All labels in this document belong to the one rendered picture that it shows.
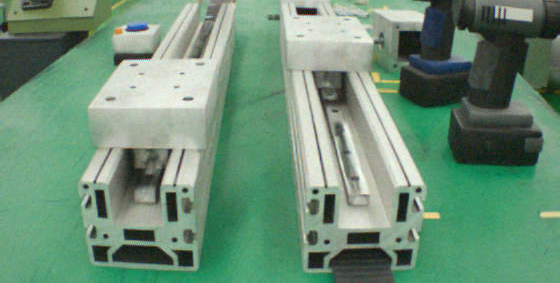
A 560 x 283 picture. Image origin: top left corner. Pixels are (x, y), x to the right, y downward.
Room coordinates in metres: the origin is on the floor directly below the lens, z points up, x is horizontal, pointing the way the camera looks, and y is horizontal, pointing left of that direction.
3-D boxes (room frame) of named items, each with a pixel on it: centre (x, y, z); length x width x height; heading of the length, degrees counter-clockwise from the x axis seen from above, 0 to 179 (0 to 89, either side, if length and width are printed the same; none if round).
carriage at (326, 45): (0.85, -0.06, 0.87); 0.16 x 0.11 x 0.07; 2
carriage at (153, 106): (0.60, 0.12, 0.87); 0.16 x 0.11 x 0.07; 2
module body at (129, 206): (0.85, 0.13, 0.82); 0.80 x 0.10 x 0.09; 2
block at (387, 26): (1.12, -0.21, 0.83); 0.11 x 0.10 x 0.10; 101
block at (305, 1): (1.30, -0.03, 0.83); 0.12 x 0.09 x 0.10; 92
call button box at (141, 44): (1.12, 0.26, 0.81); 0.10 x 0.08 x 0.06; 92
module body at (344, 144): (0.85, -0.06, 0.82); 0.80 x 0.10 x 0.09; 2
